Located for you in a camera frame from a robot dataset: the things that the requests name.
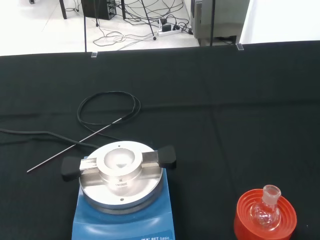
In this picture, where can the black cloth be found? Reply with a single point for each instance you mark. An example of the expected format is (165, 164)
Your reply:
(225, 100)

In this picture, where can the white power strip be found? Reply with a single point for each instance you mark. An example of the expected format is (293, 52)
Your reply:
(170, 32)

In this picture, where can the thin steel probe rod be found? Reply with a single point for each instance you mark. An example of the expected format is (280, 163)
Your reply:
(75, 145)

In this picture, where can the clear tape piece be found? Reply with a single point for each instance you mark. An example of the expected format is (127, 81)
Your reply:
(94, 55)
(239, 47)

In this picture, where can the black tripod leg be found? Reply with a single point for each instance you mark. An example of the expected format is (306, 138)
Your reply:
(149, 22)

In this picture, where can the black tripod pole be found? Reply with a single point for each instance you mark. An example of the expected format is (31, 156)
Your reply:
(85, 30)
(213, 25)

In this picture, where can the blue-base heater with steel plate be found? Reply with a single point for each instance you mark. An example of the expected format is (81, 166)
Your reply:
(120, 225)

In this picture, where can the grey cabinet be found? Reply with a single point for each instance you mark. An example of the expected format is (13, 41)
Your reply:
(220, 17)

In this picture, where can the black box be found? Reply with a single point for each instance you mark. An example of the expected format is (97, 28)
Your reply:
(100, 10)

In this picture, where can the black table leg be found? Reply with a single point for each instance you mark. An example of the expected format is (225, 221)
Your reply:
(63, 8)

